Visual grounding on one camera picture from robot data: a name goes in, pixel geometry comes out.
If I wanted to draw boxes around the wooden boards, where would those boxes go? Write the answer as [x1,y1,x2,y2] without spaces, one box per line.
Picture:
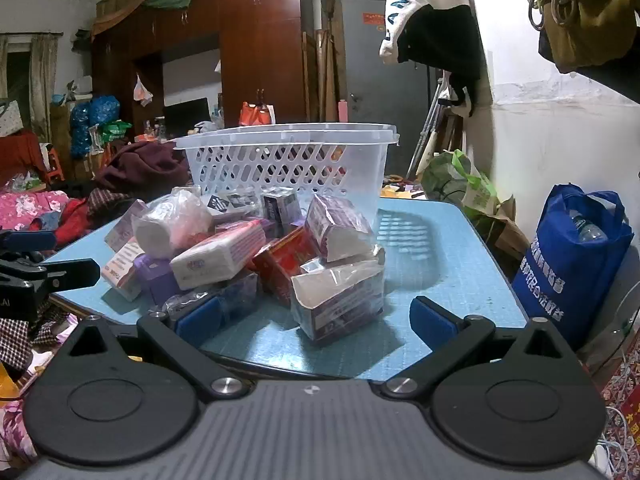
[301,30,341,123]

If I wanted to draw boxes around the white black printed box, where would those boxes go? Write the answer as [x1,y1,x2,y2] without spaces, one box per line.
[206,189,263,221]

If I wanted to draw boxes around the black hanging garment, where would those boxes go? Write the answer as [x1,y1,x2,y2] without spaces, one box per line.
[400,5,483,118]

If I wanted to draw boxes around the maroon cloth pile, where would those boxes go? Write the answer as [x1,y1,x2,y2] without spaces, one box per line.
[95,140,191,196]

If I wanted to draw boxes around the white purple box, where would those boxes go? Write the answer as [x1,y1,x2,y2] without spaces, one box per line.
[290,245,387,347]

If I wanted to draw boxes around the checkered cloth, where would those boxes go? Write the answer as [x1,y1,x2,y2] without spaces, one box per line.
[0,305,71,356]

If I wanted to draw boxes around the red cloth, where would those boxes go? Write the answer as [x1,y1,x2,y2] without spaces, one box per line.
[0,132,51,186]

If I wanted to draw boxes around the green white bag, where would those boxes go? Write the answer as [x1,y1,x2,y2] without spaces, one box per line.
[97,120,133,143]

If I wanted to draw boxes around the green plastic bag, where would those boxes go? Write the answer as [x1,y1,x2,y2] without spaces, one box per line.
[420,149,501,221]

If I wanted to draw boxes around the white printed hanging garment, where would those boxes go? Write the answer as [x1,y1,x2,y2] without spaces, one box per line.
[379,0,473,65]

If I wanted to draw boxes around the orange white bag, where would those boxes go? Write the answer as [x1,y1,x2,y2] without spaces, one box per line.
[238,101,277,127]

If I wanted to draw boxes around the pink floral blanket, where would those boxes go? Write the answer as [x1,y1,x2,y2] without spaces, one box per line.
[0,192,71,233]

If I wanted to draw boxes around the red box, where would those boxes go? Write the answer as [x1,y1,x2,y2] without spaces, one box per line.
[251,227,321,306]

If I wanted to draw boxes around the clear plastic bottle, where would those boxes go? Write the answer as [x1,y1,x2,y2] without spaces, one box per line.
[570,210,608,243]

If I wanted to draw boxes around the lavender box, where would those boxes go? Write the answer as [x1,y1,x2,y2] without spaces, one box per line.
[104,199,150,253]

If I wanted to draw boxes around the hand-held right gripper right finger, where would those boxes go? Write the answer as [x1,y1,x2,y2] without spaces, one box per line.
[381,296,583,403]

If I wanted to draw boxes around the toilet paper roll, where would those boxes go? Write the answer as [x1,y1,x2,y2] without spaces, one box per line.
[132,189,216,261]

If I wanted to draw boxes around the grey door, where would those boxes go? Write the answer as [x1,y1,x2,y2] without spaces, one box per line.
[340,0,441,176]

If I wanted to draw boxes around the dark blue pack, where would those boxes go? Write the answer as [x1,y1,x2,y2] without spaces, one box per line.
[165,270,261,331]

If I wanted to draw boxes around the brown wooden wardrobe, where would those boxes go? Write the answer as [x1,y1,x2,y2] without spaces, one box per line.
[91,0,321,133]

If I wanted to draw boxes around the metal crutches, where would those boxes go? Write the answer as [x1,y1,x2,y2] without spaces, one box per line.
[407,77,451,178]

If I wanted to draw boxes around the small dark box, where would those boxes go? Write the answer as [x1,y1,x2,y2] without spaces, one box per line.
[261,187,302,226]

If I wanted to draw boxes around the red patterned mat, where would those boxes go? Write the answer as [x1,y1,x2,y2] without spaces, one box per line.
[600,350,640,461]

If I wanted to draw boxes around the clear plastic basket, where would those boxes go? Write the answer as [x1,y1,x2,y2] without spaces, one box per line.
[172,123,401,256]

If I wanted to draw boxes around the white pink tissue pack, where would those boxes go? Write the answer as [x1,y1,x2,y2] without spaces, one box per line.
[170,219,268,291]

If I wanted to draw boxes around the olive hanging bag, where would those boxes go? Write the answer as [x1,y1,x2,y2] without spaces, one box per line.
[537,0,640,73]

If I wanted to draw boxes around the white hanging plastic bag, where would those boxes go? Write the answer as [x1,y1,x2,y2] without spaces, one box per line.
[132,74,153,107]

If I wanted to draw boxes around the black television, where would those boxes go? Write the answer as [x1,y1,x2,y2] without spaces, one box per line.
[164,97,212,138]

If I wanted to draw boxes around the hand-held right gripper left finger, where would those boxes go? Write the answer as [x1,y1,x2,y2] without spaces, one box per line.
[50,295,251,403]

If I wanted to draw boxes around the patterned curtain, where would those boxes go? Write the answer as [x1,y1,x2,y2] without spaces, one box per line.
[0,34,60,136]

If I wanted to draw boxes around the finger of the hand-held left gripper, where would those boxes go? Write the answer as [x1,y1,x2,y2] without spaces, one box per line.
[20,258,101,293]
[0,230,57,252]

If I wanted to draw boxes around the blue plastic bags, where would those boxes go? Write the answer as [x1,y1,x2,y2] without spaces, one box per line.
[70,95,122,158]

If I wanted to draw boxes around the white orange box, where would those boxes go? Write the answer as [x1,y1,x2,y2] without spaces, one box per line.
[100,245,143,302]

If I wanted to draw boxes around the brown cardboard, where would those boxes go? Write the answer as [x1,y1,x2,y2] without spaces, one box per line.
[480,195,531,261]

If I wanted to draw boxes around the blue tote bag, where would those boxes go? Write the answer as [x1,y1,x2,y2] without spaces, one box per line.
[511,183,635,351]

